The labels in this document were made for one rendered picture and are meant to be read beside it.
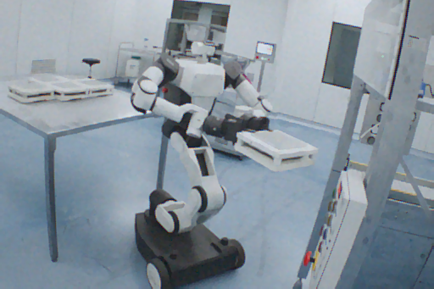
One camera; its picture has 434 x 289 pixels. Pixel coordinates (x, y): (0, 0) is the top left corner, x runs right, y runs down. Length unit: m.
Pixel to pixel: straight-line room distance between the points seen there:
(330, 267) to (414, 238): 1.03
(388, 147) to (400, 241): 1.02
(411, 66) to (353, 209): 0.33
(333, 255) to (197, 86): 1.21
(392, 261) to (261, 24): 5.58
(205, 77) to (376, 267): 1.29
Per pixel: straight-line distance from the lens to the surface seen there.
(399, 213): 1.64
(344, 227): 0.73
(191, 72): 1.73
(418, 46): 0.78
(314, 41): 6.52
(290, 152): 1.30
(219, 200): 1.80
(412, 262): 1.85
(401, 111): 0.78
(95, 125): 1.94
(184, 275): 1.94
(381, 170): 0.81
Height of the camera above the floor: 1.39
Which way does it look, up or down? 15 degrees down
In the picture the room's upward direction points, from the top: 10 degrees clockwise
